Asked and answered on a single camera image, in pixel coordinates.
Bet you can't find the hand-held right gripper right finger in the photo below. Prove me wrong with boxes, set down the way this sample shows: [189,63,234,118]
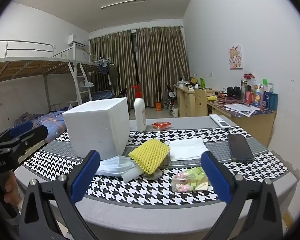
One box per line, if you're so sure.
[201,151,283,240]

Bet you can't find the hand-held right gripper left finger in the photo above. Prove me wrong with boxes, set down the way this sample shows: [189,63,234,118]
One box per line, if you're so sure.
[19,150,101,240]

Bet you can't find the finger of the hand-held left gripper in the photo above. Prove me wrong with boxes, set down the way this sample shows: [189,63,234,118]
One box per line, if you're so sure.
[0,121,37,143]
[5,125,48,155]

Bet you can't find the blue face mask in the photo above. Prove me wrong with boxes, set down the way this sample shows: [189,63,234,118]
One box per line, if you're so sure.
[95,155,137,177]

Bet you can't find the white paper napkin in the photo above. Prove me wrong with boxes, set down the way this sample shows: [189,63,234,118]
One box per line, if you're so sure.
[169,137,207,162]

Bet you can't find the translucent white plastic piece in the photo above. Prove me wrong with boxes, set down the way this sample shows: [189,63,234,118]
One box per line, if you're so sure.
[122,166,143,183]

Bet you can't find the white foam box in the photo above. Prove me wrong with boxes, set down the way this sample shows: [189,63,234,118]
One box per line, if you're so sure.
[62,97,130,160]

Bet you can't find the yellow foam net sleeve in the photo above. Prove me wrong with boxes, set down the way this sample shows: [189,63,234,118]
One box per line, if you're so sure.
[128,138,170,175]

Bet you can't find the person's left hand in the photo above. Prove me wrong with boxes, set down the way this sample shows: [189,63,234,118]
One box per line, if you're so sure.
[5,172,22,205]

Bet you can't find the blue plaid quilt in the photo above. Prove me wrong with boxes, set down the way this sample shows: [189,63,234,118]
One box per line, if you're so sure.
[14,109,68,143]

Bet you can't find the black smartphone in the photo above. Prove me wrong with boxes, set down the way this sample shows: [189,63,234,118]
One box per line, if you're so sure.
[227,134,254,162]

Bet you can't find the white remote control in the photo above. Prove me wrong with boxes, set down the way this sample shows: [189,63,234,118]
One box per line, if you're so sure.
[209,114,232,130]

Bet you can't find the houndstooth tablecloth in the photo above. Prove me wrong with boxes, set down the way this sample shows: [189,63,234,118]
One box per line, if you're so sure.
[22,126,289,207]

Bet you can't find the wooden desk with patterned cover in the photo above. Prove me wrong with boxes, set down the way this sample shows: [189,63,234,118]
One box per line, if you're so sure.
[207,97,277,147]

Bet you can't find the white metal bunk bed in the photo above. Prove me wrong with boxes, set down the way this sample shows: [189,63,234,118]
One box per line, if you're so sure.
[0,40,100,155]
[74,42,117,105]

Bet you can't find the printed paper sheets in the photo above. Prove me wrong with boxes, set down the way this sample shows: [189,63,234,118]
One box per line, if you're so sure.
[224,103,262,117]

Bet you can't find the red snack packet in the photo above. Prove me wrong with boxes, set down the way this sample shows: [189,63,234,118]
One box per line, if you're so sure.
[151,121,172,130]

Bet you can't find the wooden chair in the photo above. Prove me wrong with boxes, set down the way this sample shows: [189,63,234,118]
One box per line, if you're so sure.
[194,88,207,117]

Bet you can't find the wooden desk with drawers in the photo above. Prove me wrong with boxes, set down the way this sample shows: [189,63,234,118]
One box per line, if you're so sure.
[174,84,208,117]

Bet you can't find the white pump bottle red top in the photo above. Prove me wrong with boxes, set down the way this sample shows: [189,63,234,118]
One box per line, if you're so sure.
[131,85,147,132]

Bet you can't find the black headphones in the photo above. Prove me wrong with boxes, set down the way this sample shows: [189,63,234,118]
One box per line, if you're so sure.
[226,86,241,98]

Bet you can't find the cluster of toiletry bottles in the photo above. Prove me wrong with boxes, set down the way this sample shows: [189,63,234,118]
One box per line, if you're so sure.
[240,74,278,111]

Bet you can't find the hanging dark clothes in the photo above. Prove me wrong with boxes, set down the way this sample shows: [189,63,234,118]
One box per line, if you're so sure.
[97,62,119,87]

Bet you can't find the white air conditioner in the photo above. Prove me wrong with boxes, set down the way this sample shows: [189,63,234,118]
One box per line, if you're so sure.
[67,34,87,47]

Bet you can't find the brown curtain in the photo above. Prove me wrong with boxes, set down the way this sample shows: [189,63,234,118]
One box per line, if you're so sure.
[89,30,137,105]
[136,26,190,108]

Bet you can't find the ceiling tube light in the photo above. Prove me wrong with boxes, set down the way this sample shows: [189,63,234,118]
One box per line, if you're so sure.
[101,0,146,9]

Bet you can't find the pink cartoon wall poster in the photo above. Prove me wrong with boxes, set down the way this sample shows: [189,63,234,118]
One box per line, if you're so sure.
[228,44,243,70]

